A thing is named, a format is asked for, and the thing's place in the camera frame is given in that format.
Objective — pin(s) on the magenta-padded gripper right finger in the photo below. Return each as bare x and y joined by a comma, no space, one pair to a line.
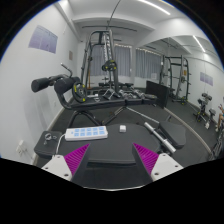
146,156

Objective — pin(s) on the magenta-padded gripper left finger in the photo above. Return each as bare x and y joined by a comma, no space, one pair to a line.
77,156

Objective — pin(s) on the small white charger block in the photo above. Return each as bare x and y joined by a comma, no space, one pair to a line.
123,128

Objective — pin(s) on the silver barbell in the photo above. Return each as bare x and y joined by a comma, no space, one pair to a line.
160,137

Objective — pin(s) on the white power strip blue sockets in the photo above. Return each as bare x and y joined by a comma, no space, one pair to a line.
86,132

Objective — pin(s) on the metal spring barbell collar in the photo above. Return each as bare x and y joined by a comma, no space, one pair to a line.
53,137

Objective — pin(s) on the black padded seat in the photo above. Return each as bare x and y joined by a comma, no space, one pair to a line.
173,133

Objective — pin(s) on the black weight bench with rollers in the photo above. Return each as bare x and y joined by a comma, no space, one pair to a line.
100,105

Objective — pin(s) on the black box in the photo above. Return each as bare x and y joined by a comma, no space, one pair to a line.
158,93

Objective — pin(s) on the group of grey dumbbells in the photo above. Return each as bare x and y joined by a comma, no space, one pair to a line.
128,94

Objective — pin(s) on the dumbbell stand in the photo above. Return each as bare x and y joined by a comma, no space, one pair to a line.
203,106

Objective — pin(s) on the black squat rack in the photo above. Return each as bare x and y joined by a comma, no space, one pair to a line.
187,83

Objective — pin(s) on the black power rack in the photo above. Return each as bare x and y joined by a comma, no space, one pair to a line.
115,76

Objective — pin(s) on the narrow grey window curtain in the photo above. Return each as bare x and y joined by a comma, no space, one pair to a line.
146,63

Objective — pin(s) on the small black yellow weight plate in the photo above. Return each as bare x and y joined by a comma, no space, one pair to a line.
109,65

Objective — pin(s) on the wide grey window curtain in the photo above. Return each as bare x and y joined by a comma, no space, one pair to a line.
123,61

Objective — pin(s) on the short ceiling light strip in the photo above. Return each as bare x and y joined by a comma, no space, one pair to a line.
199,43

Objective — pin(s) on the long ceiling light strip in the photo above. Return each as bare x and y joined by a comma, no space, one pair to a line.
155,6

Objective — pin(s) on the white wall socket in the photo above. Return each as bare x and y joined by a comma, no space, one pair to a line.
20,146

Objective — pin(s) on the small pale wall poster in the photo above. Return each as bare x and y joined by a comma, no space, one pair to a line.
206,79

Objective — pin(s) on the large pale wall poster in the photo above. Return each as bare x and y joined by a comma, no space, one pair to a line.
43,39

